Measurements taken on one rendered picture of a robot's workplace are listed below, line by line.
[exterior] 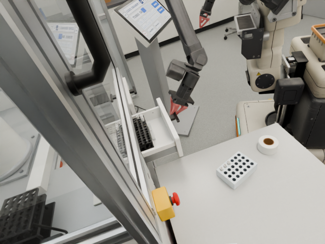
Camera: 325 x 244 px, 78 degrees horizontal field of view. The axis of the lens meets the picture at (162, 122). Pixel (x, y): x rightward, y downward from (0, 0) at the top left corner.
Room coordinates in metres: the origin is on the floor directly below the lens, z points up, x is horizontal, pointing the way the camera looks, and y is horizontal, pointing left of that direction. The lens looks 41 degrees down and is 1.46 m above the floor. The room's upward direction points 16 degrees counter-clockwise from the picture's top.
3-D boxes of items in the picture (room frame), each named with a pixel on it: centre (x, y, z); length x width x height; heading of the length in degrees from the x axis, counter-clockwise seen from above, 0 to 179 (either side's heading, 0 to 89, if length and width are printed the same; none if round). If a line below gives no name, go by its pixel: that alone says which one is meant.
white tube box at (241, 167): (0.40, -0.21, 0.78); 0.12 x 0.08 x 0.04; 115
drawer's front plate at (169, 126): (0.64, -0.02, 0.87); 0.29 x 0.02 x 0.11; 5
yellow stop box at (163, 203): (0.31, 0.06, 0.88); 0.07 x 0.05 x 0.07; 5
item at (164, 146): (0.63, 0.19, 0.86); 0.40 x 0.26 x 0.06; 95
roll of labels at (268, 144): (0.47, -0.38, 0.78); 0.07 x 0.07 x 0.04
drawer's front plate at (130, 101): (0.95, 0.13, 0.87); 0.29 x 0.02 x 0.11; 5
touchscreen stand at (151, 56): (1.68, -0.11, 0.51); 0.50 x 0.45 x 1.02; 57
